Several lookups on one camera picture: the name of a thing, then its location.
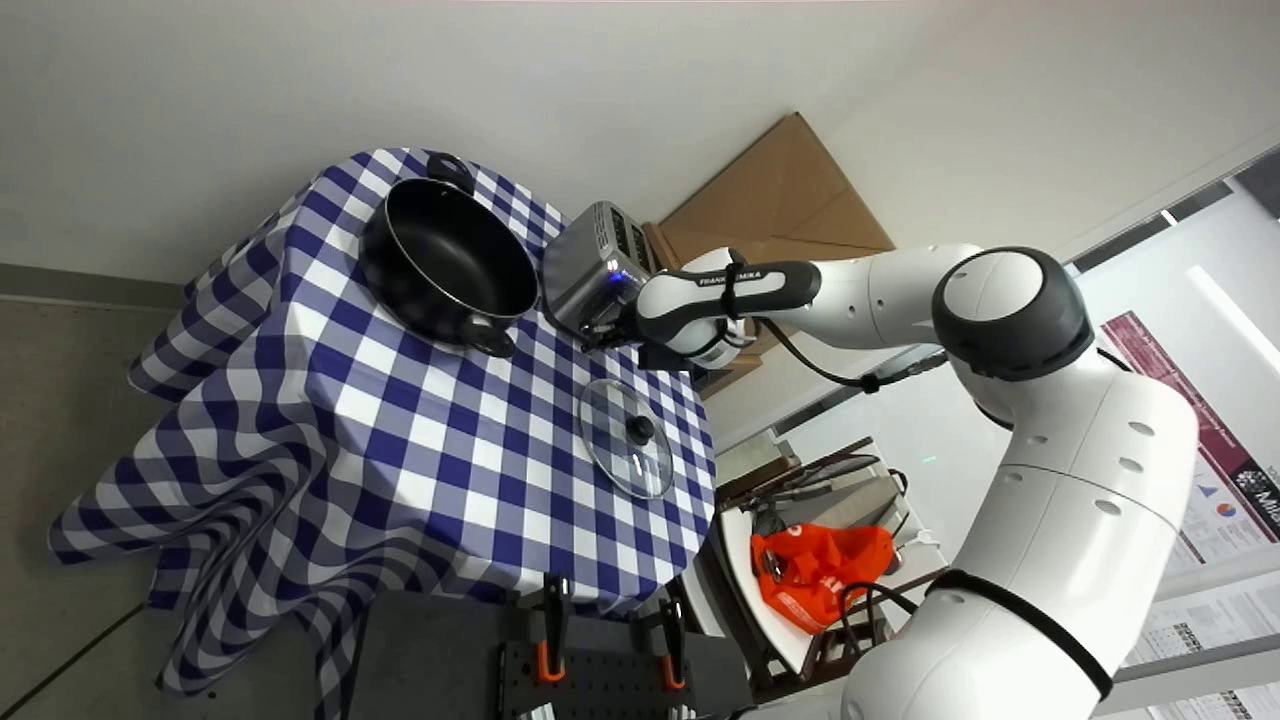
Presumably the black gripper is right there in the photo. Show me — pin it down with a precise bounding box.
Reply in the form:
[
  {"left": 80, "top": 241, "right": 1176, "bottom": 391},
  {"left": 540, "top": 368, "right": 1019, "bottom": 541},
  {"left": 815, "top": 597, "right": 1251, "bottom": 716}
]
[{"left": 641, "top": 324, "right": 752, "bottom": 378}]

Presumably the stainless steel toaster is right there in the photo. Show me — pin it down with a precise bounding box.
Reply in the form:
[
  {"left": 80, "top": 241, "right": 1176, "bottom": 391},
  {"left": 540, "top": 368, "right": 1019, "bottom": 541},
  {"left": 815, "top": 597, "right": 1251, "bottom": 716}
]
[{"left": 540, "top": 199, "right": 661, "bottom": 349}]

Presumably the glass pot lid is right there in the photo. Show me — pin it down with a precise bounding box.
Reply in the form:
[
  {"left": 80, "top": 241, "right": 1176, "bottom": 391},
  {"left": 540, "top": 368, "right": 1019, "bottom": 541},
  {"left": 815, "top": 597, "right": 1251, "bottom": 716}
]
[{"left": 573, "top": 378, "right": 680, "bottom": 507}]

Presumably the large plain cardboard box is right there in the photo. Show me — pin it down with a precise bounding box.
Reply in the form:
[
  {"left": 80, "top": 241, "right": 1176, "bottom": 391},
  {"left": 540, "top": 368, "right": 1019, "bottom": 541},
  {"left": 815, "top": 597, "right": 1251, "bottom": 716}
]
[{"left": 648, "top": 109, "right": 899, "bottom": 271}]

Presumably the orange plastic bag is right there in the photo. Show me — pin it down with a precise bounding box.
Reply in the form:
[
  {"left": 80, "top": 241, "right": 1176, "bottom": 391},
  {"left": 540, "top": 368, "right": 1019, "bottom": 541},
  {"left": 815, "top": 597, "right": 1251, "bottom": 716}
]
[{"left": 743, "top": 519, "right": 899, "bottom": 641}]

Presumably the black cooking pot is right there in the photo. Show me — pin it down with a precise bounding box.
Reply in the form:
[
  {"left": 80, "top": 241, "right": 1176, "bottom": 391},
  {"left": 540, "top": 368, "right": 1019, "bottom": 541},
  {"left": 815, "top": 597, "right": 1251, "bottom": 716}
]
[{"left": 351, "top": 147, "right": 542, "bottom": 360}]

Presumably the blue white checkered tablecloth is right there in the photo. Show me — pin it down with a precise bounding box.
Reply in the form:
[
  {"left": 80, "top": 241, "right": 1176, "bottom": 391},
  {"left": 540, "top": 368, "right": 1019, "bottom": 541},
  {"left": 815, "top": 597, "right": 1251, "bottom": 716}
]
[{"left": 49, "top": 145, "right": 725, "bottom": 705}]

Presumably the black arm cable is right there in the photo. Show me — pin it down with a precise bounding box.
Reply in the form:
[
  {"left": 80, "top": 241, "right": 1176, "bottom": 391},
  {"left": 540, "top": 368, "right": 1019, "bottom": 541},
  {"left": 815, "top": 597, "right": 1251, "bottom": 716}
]
[{"left": 764, "top": 313, "right": 896, "bottom": 399}]

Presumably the black clamp orange handle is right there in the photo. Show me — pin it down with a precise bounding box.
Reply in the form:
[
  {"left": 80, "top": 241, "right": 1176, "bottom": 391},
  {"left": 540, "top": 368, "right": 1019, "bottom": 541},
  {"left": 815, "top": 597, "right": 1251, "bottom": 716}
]
[
  {"left": 528, "top": 574, "right": 574, "bottom": 690},
  {"left": 652, "top": 589, "right": 697, "bottom": 698}
]

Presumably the red bordered wall poster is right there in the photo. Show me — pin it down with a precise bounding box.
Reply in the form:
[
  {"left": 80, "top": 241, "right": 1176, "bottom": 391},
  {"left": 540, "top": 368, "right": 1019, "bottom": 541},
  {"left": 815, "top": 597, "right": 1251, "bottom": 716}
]
[{"left": 1099, "top": 307, "right": 1280, "bottom": 541}]

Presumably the thin black floor cable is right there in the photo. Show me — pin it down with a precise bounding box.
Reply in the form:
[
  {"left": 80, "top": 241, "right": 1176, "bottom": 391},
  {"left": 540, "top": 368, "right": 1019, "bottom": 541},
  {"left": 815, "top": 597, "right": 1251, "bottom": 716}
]
[{"left": 0, "top": 597, "right": 151, "bottom": 720}]

